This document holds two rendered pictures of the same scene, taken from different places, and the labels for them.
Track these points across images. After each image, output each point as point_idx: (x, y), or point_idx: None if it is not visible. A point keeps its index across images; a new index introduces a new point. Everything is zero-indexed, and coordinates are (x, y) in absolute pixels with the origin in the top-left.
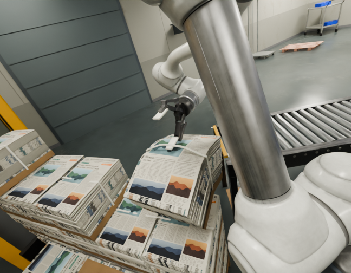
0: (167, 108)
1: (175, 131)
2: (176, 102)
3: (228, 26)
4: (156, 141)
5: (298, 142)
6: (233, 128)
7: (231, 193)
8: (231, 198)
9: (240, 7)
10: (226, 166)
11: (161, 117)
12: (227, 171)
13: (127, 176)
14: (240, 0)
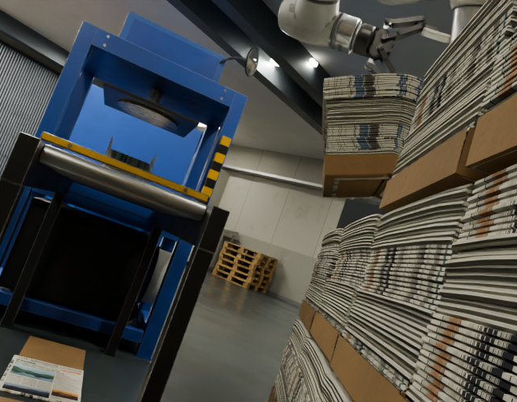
0: (420, 31)
1: (396, 72)
2: (390, 28)
3: None
4: (390, 73)
5: None
6: None
7: (186, 316)
8: (175, 340)
9: (413, 2)
10: (215, 220)
11: (443, 41)
12: (217, 234)
13: (398, 162)
14: (420, 0)
